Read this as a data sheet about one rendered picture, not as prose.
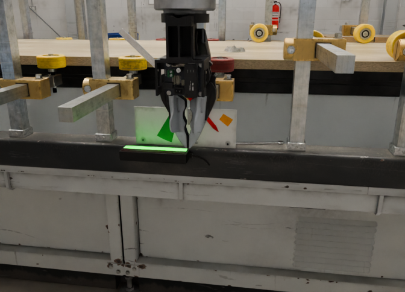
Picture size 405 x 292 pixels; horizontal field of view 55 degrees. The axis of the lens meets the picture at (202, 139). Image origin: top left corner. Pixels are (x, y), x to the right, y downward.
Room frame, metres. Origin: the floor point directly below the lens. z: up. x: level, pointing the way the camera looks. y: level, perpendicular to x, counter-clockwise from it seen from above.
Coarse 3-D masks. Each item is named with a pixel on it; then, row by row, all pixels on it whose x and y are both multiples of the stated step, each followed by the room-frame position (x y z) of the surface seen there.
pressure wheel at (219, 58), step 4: (220, 56) 1.09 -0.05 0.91; (212, 60) 1.06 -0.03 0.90; (216, 60) 1.05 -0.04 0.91; (220, 60) 1.05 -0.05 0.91; (224, 60) 1.05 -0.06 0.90; (228, 60) 1.06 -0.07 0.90; (232, 60) 1.07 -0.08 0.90; (216, 64) 1.05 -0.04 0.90; (220, 64) 1.05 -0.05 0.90; (224, 64) 1.05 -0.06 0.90; (228, 64) 1.06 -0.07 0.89; (232, 64) 1.07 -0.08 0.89; (212, 68) 1.06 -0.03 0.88; (216, 68) 1.05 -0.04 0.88; (220, 68) 1.05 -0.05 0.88; (224, 68) 1.05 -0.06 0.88; (228, 68) 1.06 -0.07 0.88; (232, 68) 1.07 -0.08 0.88; (216, 72) 1.08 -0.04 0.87; (220, 72) 1.05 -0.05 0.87
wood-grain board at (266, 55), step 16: (32, 48) 1.47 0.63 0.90; (48, 48) 1.47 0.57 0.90; (64, 48) 1.47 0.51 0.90; (80, 48) 1.47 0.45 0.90; (112, 48) 1.47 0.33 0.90; (128, 48) 1.47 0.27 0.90; (144, 48) 1.47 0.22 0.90; (160, 48) 1.47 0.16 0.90; (224, 48) 1.47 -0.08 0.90; (256, 48) 1.47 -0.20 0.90; (272, 48) 1.47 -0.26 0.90; (352, 48) 1.47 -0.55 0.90; (368, 48) 1.47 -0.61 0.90; (384, 48) 1.47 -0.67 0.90; (32, 64) 1.22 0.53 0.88; (80, 64) 1.19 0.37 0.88; (112, 64) 1.18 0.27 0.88; (240, 64) 1.12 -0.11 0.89; (256, 64) 1.11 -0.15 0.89; (272, 64) 1.11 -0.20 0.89; (288, 64) 1.10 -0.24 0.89; (320, 64) 1.09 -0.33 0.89; (368, 64) 1.07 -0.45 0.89; (384, 64) 1.06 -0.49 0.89; (400, 64) 1.06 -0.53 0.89
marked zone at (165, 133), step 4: (168, 116) 0.95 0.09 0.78; (168, 120) 0.95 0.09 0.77; (164, 124) 0.95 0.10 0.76; (168, 124) 0.95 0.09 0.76; (164, 128) 0.95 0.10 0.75; (168, 128) 0.95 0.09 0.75; (160, 132) 0.95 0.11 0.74; (164, 132) 0.95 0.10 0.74; (168, 132) 0.95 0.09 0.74; (160, 136) 0.95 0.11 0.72; (164, 136) 0.95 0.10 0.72; (168, 136) 0.95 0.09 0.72; (172, 136) 0.95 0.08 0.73; (168, 140) 0.95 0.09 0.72
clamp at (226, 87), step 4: (216, 80) 0.93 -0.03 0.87; (220, 80) 0.93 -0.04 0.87; (224, 80) 0.93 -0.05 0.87; (228, 80) 0.93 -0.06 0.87; (232, 80) 0.93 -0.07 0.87; (216, 84) 0.93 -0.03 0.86; (220, 84) 0.93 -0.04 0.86; (224, 84) 0.93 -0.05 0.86; (228, 84) 0.93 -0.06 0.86; (232, 84) 0.92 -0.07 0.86; (220, 88) 0.93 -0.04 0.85; (224, 88) 0.93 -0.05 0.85; (228, 88) 0.93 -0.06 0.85; (232, 88) 0.92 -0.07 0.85; (220, 92) 0.93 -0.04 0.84; (224, 92) 0.93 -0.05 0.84; (228, 92) 0.93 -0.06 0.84; (232, 92) 0.92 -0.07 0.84; (220, 96) 0.93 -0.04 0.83; (224, 96) 0.93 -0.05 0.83; (228, 96) 0.93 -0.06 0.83; (232, 96) 0.92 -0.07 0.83; (220, 100) 0.93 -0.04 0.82; (224, 100) 0.93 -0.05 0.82; (228, 100) 0.93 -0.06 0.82; (232, 100) 0.92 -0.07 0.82
